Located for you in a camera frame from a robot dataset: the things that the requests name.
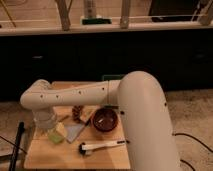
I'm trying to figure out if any black floor cable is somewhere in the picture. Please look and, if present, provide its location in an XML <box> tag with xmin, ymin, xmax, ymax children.
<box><xmin>172</xmin><ymin>132</ymin><xmax>213</xmax><ymax>171</ymax></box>

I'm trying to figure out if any brown wooden bowl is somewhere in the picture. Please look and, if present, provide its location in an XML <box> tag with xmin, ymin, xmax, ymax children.
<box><xmin>92</xmin><ymin>108</ymin><xmax>118</xmax><ymax>132</ymax></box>

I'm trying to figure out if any green base white post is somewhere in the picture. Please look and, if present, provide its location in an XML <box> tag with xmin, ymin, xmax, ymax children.
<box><xmin>81</xmin><ymin>0</ymin><xmax>111</xmax><ymax>25</ymax></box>

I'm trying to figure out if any light blue triangular cloth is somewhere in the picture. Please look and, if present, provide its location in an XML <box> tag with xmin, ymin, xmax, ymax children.
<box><xmin>66</xmin><ymin>124</ymin><xmax>85</xmax><ymax>143</ymax></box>

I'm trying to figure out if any white handled dish brush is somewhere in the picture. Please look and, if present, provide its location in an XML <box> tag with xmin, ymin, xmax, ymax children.
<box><xmin>79</xmin><ymin>140</ymin><xmax>127</xmax><ymax>155</ymax></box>

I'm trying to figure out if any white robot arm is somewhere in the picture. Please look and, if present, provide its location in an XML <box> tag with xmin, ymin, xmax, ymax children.
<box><xmin>20</xmin><ymin>71</ymin><xmax>182</xmax><ymax>171</ymax></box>

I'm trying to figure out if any yellow sponge block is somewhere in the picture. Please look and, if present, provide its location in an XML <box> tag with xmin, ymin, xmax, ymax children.
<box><xmin>80</xmin><ymin>106</ymin><xmax>99</xmax><ymax>123</ymax></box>

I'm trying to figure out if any black box on shelf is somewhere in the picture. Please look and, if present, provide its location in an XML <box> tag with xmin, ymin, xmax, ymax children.
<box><xmin>149</xmin><ymin>0</ymin><xmax>199</xmax><ymax>22</ymax></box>

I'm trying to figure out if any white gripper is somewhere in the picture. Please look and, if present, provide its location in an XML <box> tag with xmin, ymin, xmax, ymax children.
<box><xmin>32</xmin><ymin>108</ymin><xmax>57</xmax><ymax>130</ymax></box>

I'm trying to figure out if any black pole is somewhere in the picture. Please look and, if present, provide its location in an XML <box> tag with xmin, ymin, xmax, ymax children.
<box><xmin>8</xmin><ymin>122</ymin><xmax>25</xmax><ymax>171</ymax></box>

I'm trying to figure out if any brown pinecone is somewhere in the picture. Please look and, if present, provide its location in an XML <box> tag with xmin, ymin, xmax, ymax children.
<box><xmin>72</xmin><ymin>106</ymin><xmax>83</xmax><ymax>122</ymax></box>

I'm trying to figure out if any wooden rail frame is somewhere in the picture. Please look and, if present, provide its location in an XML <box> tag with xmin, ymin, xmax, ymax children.
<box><xmin>0</xmin><ymin>0</ymin><xmax>213</xmax><ymax>36</ymax></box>

